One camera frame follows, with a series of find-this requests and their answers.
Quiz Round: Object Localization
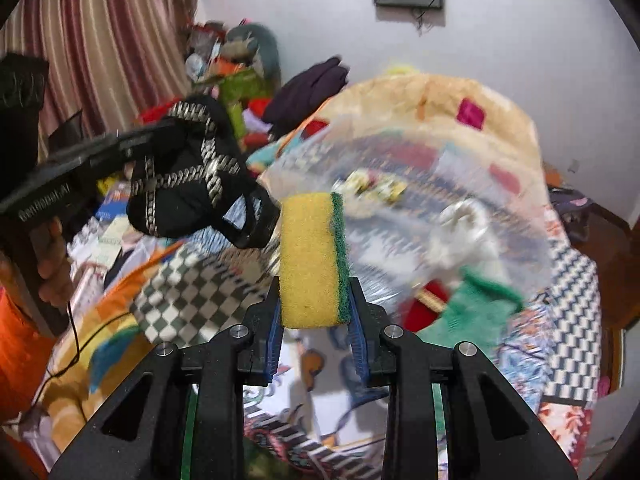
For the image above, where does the dark purple garment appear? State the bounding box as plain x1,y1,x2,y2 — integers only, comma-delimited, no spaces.
261,56,351,138

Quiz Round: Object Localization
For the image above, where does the person's left forearm orange sleeve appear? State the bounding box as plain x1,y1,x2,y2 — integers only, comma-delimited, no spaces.
0,252,57,423

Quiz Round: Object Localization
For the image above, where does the yellow and green sponge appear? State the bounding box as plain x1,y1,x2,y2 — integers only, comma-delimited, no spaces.
278,191,352,329

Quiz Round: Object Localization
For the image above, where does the zigzag patterned cloth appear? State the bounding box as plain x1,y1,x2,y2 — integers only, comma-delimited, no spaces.
542,245,601,406

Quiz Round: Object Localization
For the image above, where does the black and white checkered cloth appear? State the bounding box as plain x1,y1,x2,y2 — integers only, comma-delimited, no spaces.
129,245,281,348

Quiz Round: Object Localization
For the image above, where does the red cloth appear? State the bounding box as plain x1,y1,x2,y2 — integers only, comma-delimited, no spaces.
400,282,453,333

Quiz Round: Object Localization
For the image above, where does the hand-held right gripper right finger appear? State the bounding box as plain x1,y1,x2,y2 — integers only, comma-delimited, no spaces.
347,276,578,480

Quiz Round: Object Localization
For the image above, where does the black cloth with silver trim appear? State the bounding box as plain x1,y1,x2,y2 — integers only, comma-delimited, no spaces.
126,95,261,239

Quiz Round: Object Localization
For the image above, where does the pile of colourful clothes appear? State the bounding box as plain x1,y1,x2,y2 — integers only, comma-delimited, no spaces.
134,20,281,151

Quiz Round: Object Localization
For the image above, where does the green knitted sock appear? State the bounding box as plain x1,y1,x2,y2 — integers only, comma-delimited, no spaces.
415,266,525,356

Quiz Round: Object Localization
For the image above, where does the striped curtain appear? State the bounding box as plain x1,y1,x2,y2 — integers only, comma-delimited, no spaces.
0,0,201,161

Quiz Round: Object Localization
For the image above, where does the person's left hand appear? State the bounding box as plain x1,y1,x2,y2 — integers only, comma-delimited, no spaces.
36,219,75,307

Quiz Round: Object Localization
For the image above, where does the clear plastic bag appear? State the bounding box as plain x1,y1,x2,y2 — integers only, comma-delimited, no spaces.
256,112,553,311

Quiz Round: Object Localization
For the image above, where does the thin black cable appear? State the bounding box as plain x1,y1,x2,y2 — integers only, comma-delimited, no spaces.
31,302,136,406

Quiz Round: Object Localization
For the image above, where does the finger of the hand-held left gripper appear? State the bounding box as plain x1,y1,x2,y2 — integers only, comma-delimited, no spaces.
112,121,193,167
220,184,282,250

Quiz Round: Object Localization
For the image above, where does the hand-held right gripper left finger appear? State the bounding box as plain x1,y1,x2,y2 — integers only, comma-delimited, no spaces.
48,276,284,480

